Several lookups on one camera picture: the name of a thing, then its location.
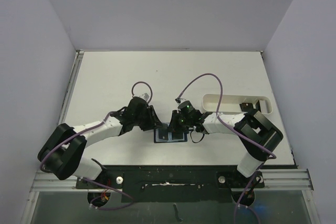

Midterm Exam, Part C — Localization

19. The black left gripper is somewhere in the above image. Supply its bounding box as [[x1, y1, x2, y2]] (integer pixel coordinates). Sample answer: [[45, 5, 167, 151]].
[[133, 105, 162, 131]]

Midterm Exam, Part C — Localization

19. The black credit card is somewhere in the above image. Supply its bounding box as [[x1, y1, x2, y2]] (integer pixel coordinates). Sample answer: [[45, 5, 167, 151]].
[[157, 127, 169, 142], [172, 132, 186, 142]]

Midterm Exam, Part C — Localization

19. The blue leather card holder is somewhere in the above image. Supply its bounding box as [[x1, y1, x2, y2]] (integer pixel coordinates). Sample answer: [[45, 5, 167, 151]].
[[154, 123, 187, 143]]

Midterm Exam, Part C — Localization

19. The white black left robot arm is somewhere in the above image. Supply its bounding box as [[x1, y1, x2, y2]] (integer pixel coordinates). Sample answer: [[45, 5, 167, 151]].
[[37, 97, 162, 188]]

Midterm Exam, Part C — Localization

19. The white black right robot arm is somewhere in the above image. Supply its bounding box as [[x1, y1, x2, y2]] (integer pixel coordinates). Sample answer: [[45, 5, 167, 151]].
[[167, 101, 284, 187]]

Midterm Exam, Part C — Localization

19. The white plastic card tray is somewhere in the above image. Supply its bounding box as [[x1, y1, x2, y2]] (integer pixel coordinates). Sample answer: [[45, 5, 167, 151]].
[[202, 94, 272, 114]]

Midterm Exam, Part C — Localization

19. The black card in tray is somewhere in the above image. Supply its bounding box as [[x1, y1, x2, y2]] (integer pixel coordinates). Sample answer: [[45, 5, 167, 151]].
[[239, 102, 254, 112]]

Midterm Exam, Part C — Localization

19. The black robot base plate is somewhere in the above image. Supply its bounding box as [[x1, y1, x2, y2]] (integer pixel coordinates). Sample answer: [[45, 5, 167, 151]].
[[75, 165, 266, 204]]

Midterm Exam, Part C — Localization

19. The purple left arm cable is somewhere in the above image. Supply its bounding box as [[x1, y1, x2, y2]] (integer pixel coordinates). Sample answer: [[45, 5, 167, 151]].
[[39, 81, 154, 211]]

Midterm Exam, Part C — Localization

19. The aluminium frame rail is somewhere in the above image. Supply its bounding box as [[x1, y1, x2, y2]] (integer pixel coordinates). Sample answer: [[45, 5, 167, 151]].
[[258, 169, 314, 190]]

